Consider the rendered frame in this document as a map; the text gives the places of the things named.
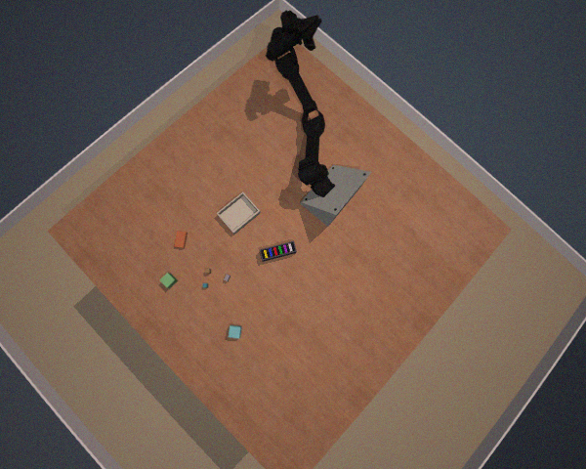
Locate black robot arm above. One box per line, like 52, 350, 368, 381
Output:
265, 26, 335, 197

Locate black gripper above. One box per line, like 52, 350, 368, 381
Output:
278, 11, 321, 52

